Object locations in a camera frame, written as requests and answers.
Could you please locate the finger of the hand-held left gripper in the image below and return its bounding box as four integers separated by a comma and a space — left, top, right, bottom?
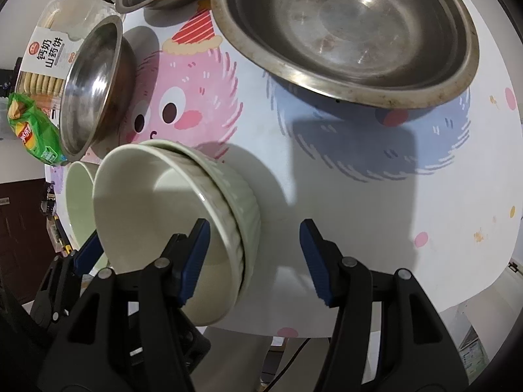
71, 230, 105, 278

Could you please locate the green potato chips bag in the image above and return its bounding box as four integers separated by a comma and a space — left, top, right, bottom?
6, 92, 68, 167

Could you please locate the dark brown wooden cabinet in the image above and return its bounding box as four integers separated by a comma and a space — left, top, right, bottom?
0, 180, 54, 270

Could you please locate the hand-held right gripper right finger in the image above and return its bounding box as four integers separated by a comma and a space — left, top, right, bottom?
299, 219, 468, 392

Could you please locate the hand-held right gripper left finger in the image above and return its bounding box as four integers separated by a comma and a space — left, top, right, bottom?
37, 218, 211, 392

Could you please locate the large stainless steel bowl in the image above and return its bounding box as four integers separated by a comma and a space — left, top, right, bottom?
210, 0, 481, 109

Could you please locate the smooth pale green ceramic bowl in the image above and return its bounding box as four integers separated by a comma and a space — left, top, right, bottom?
92, 141, 246, 327

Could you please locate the clear glass cup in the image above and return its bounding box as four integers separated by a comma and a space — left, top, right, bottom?
61, 0, 108, 41

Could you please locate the cartoon printed tablecloth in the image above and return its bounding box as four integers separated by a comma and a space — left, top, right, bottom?
43, 0, 523, 339

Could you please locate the clear plastic biscuit box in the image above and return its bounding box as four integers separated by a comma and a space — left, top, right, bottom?
16, 0, 99, 111

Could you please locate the printed carton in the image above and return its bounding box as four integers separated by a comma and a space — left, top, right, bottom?
458, 327, 489, 380

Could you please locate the black cable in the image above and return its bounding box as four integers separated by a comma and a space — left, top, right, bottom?
267, 339, 311, 392

